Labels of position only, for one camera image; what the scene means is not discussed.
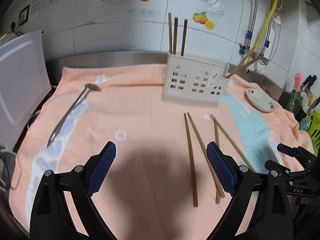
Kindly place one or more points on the metal slotted spoon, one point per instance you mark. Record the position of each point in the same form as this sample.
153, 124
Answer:
57, 129

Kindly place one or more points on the white floral ceramic dish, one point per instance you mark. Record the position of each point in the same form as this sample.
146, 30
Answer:
260, 100

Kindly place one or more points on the white microwave oven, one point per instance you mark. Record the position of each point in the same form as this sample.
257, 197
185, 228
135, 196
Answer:
24, 84

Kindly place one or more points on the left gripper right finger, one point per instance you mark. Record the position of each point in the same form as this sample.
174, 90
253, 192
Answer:
239, 185

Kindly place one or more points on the green glass bottle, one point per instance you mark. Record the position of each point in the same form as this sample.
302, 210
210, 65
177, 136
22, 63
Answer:
295, 102

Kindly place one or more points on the black handled knife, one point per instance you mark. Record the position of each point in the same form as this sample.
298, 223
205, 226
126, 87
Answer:
308, 83

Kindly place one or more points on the pink bottle brush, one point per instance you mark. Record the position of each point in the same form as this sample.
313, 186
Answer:
298, 82

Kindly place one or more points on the peach printed towel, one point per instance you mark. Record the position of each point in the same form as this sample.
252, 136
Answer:
147, 192

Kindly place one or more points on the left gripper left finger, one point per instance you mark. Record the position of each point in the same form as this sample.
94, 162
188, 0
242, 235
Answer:
82, 182

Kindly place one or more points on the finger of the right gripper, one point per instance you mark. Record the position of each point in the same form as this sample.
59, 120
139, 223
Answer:
274, 166
290, 151

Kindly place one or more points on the beige plastic utensil holder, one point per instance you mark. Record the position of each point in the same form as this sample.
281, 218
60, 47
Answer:
194, 81

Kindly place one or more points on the metal water valve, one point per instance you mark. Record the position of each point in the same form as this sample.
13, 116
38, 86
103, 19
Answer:
248, 51

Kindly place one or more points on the wooden chopstick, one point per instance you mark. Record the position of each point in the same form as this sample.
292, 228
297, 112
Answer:
203, 148
170, 32
249, 63
185, 25
217, 126
192, 164
216, 162
239, 65
175, 35

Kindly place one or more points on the wall power socket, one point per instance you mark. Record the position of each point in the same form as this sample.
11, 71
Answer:
24, 16

